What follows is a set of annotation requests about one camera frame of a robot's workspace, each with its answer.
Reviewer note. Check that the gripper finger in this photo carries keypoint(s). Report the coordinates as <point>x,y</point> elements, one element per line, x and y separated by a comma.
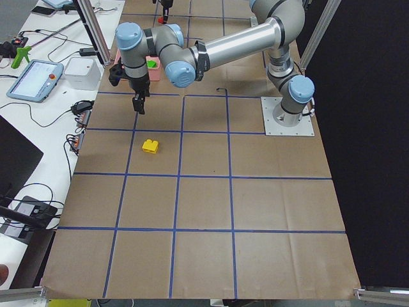
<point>165,11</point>
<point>138,103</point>

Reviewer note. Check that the green handled reacher tool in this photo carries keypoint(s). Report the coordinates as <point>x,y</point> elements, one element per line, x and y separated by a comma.
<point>22,53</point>

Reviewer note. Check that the black power adapter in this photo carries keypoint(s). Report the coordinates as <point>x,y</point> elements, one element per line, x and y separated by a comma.
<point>83,52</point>

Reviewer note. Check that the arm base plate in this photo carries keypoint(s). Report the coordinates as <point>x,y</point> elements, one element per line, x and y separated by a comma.
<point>253,21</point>
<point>277,122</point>

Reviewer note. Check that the yellow toy block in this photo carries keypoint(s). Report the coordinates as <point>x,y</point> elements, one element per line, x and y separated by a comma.
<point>150,146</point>

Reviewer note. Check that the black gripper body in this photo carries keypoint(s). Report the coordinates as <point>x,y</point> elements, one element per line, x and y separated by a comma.
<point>139,84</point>

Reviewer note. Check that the black smartphone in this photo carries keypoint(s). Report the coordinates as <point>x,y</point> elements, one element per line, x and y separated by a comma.
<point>43,11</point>

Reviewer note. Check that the white square box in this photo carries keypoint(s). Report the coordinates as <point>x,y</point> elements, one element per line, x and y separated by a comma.
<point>82,73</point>

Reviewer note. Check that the green toy block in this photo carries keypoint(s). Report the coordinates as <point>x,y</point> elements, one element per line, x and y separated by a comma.
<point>152,64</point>

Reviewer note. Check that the teach pendant tablet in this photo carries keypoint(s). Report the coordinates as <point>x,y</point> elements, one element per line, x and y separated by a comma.
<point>36,81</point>

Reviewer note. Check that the aluminium frame post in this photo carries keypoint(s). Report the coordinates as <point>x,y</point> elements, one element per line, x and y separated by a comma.
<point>92,27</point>

